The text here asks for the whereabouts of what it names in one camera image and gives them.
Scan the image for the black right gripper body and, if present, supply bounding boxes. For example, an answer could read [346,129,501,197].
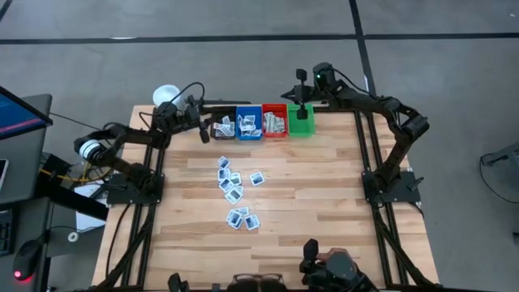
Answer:
[298,84,328,105]

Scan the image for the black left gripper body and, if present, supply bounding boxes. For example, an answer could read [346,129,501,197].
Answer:
[174,104,204,130]

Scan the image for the black leader arm gripper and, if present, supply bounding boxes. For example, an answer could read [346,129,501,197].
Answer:
[167,272,191,292]
[298,238,380,292]

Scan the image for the green plastic basket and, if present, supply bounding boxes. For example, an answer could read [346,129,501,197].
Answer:
[286,102,316,138]

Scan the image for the red plastic basket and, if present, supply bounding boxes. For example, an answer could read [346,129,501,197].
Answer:
[261,103,290,139]

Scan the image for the black plastic basket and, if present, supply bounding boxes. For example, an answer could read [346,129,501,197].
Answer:
[209,105,238,141]

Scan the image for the white wipes canister yellow label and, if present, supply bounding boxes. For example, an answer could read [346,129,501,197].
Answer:
[152,84,182,109]

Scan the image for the blue plastic basket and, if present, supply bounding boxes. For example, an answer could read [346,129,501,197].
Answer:
[235,105,264,142]

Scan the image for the black power box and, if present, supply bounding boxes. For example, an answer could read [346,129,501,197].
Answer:
[42,152,72,179]

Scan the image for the black desk support beam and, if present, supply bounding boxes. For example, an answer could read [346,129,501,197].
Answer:
[34,178,109,222]

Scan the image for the white paper sheet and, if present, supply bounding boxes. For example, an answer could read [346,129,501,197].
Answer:
[75,182,109,232]

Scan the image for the person's hand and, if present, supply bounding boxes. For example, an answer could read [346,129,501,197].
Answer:
[315,247,338,264]

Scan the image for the person's eyeglasses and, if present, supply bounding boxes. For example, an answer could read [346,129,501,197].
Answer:
[231,273,285,285]

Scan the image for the grey side desk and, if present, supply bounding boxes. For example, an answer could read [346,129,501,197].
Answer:
[0,93,54,206]

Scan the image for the tilted monitor blue screen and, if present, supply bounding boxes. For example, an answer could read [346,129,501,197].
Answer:
[0,84,54,141]

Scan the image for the grey stand foot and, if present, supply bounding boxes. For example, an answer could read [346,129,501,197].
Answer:
[481,141,519,167]

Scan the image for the black computer mouse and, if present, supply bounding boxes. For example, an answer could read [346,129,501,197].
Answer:
[11,238,45,281]

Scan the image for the black keyboard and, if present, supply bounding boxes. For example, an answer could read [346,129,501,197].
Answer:
[0,208,17,257]

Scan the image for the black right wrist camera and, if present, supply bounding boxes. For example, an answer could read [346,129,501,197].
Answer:
[302,84,325,102]

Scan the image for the black left wrist camera cable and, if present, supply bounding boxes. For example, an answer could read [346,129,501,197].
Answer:
[168,81,207,107]

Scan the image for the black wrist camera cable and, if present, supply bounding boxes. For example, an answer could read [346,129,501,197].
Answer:
[168,81,207,107]
[332,67,377,99]

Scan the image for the black frame crossbar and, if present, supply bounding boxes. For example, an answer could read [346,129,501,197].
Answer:
[202,98,252,108]

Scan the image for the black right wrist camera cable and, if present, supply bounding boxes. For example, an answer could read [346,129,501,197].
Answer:
[332,67,377,99]

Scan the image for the black aluminium table frame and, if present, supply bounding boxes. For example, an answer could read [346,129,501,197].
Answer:
[96,103,441,292]

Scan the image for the thin black floor cable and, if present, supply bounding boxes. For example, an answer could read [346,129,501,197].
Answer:
[50,111,107,133]

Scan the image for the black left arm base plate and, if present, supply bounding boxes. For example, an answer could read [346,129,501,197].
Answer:
[105,173,165,206]

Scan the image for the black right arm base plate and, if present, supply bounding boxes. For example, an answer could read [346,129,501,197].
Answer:
[362,170,422,204]

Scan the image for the yellow cable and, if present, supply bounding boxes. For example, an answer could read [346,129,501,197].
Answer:
[39,164,111,184]

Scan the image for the black aluminium frame strut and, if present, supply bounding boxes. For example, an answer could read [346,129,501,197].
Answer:
[371,204,431,287]
[99,206,155,288]

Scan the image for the black looped floor cable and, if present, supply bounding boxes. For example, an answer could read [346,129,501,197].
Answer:
[479,153,519,204]

